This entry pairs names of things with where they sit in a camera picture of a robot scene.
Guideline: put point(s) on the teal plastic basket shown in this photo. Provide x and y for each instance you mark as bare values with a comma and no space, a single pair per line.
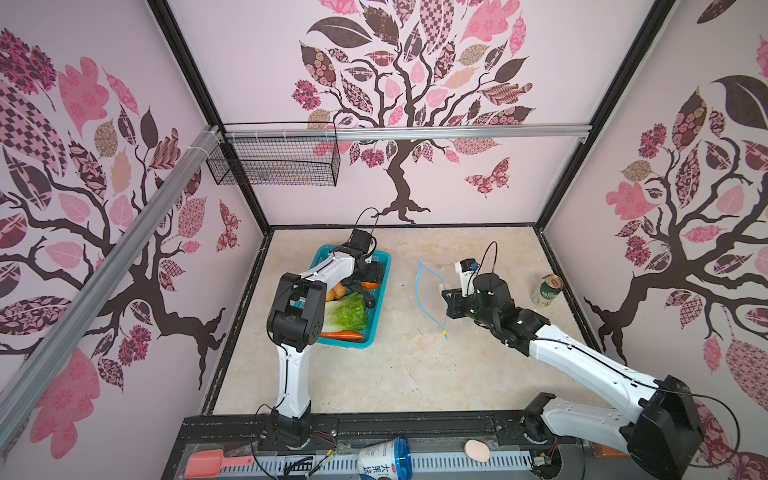
298,323

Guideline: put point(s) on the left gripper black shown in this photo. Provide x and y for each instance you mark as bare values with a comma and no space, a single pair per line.
374,274

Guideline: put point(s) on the clear zip bag blue zipper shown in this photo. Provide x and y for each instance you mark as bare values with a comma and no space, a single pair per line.
429,284

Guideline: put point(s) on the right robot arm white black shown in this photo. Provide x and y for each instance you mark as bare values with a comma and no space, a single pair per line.
655,422

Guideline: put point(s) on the aluminium rail back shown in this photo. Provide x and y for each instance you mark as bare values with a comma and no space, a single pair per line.
408,132

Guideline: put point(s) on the green drink can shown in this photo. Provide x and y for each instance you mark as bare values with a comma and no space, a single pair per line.
547,290

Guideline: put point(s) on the aluminium rail left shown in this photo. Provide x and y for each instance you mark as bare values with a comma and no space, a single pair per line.
21,395

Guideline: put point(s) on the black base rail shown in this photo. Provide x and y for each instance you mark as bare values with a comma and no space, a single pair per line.
436,440

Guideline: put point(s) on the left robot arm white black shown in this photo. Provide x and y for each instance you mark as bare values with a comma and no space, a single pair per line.
291,415

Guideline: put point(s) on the white blue yogurt cup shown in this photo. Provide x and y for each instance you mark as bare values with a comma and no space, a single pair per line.
386,460

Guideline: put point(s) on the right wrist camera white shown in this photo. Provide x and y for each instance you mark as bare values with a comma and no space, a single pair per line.
466,270

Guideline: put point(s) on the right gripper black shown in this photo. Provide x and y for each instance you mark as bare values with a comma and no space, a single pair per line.
453,301

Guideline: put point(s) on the green lettuce cabbage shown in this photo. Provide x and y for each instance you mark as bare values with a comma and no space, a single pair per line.
346,314

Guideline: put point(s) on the red plastic scoop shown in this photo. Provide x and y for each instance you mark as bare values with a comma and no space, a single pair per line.
208,464

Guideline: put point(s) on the aluminium rail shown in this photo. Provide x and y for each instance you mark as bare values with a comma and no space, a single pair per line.
21,395
408,132

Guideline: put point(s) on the black wire basket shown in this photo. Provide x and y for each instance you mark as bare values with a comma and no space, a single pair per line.
277,154

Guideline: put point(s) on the orange carrot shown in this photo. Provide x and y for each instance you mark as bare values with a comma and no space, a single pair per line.
349,336

